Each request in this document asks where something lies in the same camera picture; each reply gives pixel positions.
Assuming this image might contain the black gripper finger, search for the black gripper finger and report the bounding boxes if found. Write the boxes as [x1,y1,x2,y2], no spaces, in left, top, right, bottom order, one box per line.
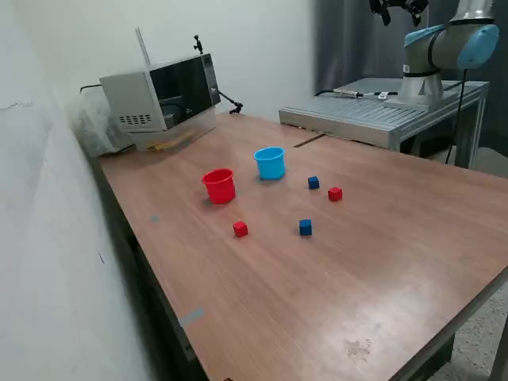
[401,0,430,28]
[368,0,393,28]

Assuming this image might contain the aluminium robot base table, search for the aluminium robot base table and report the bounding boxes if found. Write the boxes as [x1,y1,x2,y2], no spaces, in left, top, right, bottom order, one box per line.
[278,77,490,170]

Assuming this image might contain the dark grey curtain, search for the dark grey curtain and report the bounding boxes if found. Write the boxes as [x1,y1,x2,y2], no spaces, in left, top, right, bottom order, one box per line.
[313,0,508,152]

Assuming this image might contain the blue plastic cup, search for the blue plastic cup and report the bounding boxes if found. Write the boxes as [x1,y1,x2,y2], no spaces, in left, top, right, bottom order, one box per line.
[253,146,287,181]

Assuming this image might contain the clear acrylic stand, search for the clear acrylic stand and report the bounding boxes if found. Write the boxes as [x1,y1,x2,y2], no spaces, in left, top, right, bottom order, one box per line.
[129,109,218,154]

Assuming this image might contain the red plastic cup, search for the red plastic cup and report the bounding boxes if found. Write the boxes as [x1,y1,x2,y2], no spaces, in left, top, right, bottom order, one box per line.
[201,167,238,206]

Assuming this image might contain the thin white rod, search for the thin white rod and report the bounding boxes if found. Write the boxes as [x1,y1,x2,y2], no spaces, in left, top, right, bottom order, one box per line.
[134,26,153,68]

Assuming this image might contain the wooden sticks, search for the wooden sticks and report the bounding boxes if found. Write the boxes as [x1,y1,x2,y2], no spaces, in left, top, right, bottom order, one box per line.
[146,129,198,152]

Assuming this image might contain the silver microwave oven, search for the silver microwave oven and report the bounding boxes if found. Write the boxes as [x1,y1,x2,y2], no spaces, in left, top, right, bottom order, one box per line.
[98,52,222,134]

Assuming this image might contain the clear plastic storage box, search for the clear plastic storage box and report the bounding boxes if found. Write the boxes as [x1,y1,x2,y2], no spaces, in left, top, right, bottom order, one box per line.
[65,85,136,158]

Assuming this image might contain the long grey-blue tape strip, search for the long grey-blue tape strip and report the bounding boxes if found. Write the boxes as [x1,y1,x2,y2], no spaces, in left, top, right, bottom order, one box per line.
[177,307,206,329]

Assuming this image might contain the cable with silver connector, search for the cable with silver connector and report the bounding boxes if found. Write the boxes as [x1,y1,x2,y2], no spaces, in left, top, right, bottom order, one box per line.
[314,89,399,100]

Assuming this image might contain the black hanging cable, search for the black hanging cable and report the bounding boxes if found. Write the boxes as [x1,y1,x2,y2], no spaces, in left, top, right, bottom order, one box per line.
[444,67,469,166]

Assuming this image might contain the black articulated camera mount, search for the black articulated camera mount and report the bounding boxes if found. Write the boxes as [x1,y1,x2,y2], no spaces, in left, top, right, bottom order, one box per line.
[193,34,244,116]

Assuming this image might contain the grey metal table frame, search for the grey metal table frame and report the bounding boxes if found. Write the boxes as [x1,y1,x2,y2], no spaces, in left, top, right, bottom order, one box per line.
[90,156,508,381]

